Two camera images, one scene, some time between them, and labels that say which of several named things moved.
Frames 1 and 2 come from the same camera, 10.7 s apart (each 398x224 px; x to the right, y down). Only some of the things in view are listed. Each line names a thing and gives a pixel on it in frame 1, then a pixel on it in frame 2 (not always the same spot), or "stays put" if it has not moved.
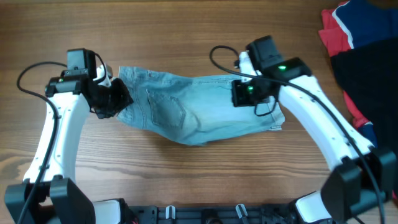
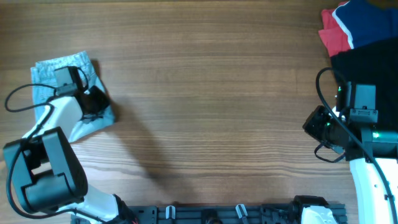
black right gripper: (243, 94) → (315, 125)
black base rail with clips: (277, 214) stays put
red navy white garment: (354, 23) stays put
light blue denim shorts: (190, 109) → (43, 74)
